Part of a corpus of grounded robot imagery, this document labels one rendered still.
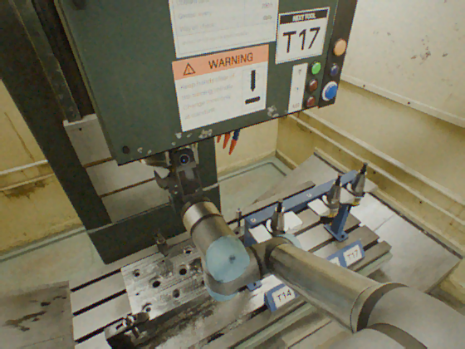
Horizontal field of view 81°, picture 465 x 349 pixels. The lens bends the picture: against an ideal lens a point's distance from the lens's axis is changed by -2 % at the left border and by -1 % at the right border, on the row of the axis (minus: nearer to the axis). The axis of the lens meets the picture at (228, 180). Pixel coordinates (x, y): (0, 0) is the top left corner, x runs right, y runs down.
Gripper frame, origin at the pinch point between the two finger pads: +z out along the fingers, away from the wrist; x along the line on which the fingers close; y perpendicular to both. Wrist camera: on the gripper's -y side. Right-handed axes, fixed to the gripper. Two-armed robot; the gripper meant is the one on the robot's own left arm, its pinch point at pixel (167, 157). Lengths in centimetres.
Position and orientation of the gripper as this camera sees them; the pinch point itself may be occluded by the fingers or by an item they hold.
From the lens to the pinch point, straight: 72.1
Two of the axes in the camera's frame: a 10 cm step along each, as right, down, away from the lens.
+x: 8.8, -3.3, 3.5
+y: 0.2, 7.5, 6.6
